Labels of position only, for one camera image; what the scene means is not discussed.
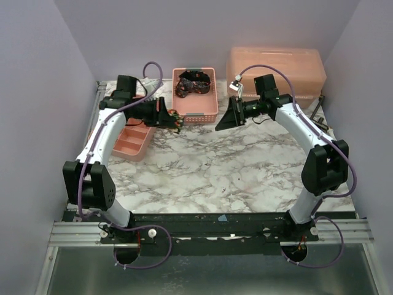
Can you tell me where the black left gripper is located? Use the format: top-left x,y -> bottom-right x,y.
131,96 -> 178,128

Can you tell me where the colourful faces patterned tie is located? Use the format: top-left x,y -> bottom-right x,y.
168,109 -> 184,134

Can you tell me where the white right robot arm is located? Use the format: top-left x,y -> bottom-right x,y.
215,74 -> 349,241

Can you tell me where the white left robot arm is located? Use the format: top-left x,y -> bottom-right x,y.
62,75 -> 184,243

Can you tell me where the pink plastic basket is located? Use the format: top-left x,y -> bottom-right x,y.
172,68 -> 219,124

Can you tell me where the pink divided organizer tray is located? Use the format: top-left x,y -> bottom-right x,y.
87,90 -> 158,163

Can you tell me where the dark floral tie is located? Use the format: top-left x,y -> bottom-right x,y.
175,70 -> 211,98

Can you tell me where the orange black tool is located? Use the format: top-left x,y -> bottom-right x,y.
308,95 -> 327,132

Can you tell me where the large pink storage box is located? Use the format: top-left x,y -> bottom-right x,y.
226,46 -> 327,109

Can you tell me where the white plastic fixture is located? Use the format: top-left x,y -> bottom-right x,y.
327,128 -> 335,137

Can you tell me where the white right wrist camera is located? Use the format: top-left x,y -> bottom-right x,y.
229,75 -> 243,98

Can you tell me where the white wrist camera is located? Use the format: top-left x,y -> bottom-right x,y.
229,75 -> 243,98
140,77 -> 162,101

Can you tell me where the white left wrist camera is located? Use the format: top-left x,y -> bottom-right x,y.
140,77 -> 162,101

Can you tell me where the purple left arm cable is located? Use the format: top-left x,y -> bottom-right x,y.
76,61 -> 173,272

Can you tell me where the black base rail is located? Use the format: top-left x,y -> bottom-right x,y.
50,212 -> 362,262

